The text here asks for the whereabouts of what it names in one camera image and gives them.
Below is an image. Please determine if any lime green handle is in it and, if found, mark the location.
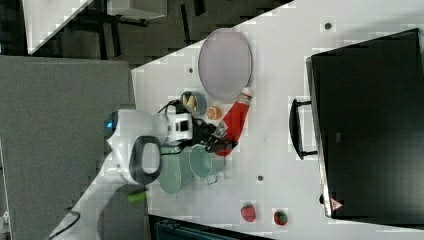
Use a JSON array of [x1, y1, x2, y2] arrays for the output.
[[127, 191, 147, 203]]

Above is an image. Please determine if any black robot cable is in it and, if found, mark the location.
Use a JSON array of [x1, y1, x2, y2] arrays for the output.
[[157, 98, 184, 116]]

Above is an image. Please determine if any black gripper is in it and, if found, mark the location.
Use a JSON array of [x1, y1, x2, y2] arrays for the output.
[[191, 119, 238, 153]]

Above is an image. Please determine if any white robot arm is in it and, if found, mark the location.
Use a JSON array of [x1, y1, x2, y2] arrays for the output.
[[48, 109, 237, 240]]

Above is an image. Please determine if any grey round plate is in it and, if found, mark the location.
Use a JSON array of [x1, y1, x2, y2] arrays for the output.
[[198, 28, 253, 103]]

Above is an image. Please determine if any blue bowl with banana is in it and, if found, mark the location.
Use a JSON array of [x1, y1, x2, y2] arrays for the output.
[[180, 91, 207, 117]]

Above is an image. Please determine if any orange half toy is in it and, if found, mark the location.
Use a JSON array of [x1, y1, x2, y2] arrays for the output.
[[206, 106, 222, 120]]

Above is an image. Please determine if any black toaster oven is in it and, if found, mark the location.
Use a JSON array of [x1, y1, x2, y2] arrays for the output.
[[305, 29, 424, 229]]

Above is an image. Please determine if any green metal cup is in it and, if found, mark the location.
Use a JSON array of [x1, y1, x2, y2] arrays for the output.
[[189, 146, 226, 185]]

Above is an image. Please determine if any red ketchup bottle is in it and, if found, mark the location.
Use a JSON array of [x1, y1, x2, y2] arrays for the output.
[[216, 87, 253, 156]]

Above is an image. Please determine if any red tomato toy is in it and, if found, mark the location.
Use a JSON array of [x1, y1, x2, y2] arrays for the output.
[[273, 210, 288, 226]]

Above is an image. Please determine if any green oval colander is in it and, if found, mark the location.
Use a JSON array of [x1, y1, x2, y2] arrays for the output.
[[158, 147, 194, 194]]

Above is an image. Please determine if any red strawberry toy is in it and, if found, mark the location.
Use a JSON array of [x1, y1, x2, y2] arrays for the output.
[[240, 204, 256, 222]]

